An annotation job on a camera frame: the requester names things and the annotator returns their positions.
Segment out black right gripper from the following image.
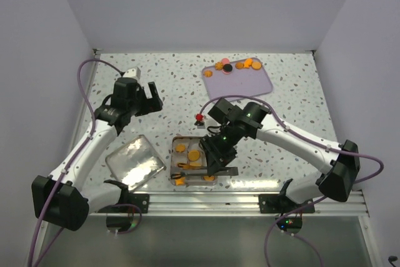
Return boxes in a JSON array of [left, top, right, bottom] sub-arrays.
[[200, 123, 241, 176]]

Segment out orange round sandwich cookie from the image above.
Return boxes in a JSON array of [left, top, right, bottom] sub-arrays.
[[202, 176, 216, 181]]

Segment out metal serving tongs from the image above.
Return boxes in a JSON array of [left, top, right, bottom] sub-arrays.
[[170, 167, 239, 179]]

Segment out orange round cookie front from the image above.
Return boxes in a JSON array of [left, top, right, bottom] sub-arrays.
[[189, 162, 202, 168]]

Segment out orange chip cookie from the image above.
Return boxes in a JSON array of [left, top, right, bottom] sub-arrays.
[[187, 150, 201, 161]]

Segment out square cookie tin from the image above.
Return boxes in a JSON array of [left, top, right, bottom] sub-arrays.
[[169, 136, 218, 187]]

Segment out orange fish cookie front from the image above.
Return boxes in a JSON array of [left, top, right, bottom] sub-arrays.
[[177, 163, 191, 169]]

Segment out orange fish cookie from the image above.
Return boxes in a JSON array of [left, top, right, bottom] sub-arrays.
[[244, 58, 253, 68], [177, 163, 191, 169], [174, 178, 186, 186]]

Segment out orange flower cookie front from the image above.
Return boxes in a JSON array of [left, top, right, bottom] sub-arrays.
[[175, 144, 186, 153]]

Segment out silver tin lid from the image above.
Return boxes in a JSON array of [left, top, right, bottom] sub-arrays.
[[105, 134, 166, 191]]

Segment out orange swirl cookie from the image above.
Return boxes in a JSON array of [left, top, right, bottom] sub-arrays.
[[203, 70, 213, 78], [215, 62, 223, 70], [236, 62, 244, 69]]

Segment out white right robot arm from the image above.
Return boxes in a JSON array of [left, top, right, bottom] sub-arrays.
[[199, 98, 360, 213]]

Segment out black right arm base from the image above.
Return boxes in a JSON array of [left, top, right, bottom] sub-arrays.
[[258, 179, 313, 214]]

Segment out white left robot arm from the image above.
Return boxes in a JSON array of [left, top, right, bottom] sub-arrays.
[[31, 77, 163, 231]]

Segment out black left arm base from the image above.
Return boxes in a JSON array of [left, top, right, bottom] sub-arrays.
[[96, 193, 150, 214]]

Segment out orange swirl cookie top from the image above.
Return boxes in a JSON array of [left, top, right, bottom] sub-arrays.
[[215, 62, 223, 70]]

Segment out black sandwich cookie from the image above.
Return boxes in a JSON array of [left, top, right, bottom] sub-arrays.
[[222, 64, 233, 73]]

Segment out pink round cookie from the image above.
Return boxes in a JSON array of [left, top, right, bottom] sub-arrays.
[[221, 58, 230, 64]]

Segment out lavender cookie tray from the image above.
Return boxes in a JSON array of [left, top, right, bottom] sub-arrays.
[[201, 58, 273, 99]]

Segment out orange fish cookie top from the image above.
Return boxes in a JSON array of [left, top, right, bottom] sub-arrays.
[[244, 58, 253, 68]]

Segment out orange round cookie right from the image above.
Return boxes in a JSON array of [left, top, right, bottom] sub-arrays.
[[251, 61, 262, 70]]

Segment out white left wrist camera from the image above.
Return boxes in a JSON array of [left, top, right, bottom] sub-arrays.
[[123, 67, 141, 81]]

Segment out red right cable connector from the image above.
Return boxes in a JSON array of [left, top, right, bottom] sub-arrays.
[[195, 113, 204, 123]]

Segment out aluminium front rail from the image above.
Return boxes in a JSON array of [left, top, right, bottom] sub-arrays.
[[85, 186, 368, 217]]

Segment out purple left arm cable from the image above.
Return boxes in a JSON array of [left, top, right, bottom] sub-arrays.
[[27, 59, 126, 267]]

